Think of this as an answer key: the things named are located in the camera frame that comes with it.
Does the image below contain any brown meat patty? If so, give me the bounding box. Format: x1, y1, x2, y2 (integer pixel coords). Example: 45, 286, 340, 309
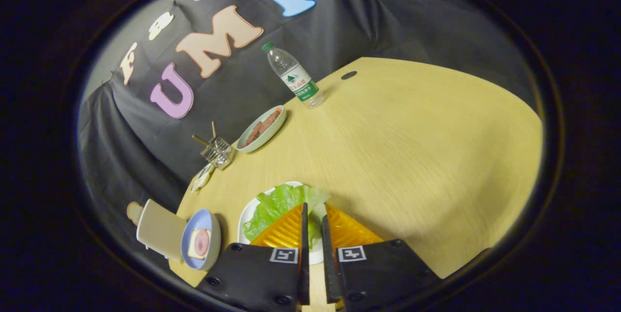
260, 110, 282, 133
243, 120, 265, 148

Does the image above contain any light blue round plate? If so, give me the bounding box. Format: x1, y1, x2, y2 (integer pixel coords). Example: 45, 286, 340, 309
181, 209, 222, 271

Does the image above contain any bread slice with ham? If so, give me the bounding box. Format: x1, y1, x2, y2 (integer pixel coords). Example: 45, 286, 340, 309
188, 228, 211, 260

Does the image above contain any white square plate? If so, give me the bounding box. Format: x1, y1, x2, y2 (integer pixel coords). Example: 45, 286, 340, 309
238, 181, 325, 265

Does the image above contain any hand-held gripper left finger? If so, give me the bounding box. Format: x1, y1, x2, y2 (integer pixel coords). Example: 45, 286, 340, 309
196, 202, 311, 312

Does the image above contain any clear plastic water bottle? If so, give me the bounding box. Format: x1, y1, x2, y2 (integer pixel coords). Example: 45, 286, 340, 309
261, 42, 327, 109

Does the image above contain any pale green round plate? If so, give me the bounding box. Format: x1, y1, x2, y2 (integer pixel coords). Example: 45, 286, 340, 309
236, 105, 287, 153

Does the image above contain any green lettuce leaf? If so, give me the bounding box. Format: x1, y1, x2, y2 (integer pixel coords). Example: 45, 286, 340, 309
243, 183, 331, 249

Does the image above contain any metal wire utensil holder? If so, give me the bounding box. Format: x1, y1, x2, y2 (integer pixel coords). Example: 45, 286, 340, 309
200, 136, 235, 171

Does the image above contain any cream white toaster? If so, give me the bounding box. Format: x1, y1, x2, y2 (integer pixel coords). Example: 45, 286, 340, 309
136, 199, 189, 261

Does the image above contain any white divided condiment dish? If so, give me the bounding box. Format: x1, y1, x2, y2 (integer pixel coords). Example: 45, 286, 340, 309
191, 163, 215, 193

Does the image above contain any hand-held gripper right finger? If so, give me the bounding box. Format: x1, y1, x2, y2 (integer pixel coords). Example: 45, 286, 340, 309
320, 204, 442, 310

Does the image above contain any black backdrop cloth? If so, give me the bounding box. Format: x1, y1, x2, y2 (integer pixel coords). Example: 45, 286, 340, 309
78, 0, 534, 274

